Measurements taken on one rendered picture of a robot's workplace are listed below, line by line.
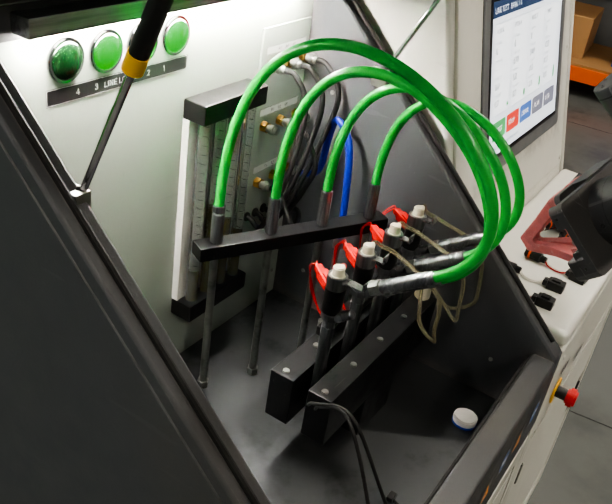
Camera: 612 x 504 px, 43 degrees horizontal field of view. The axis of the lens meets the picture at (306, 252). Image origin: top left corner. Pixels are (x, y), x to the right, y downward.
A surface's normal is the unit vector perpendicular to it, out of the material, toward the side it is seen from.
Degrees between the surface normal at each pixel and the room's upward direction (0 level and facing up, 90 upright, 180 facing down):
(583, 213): 46
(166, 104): 90
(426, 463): 0
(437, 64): 90
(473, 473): 0
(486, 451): 0
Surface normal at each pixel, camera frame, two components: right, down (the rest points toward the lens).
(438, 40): -0.54, 0.36
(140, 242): 0.83, 0.38
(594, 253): 0.47, -0.23
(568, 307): 0.14, -0.85
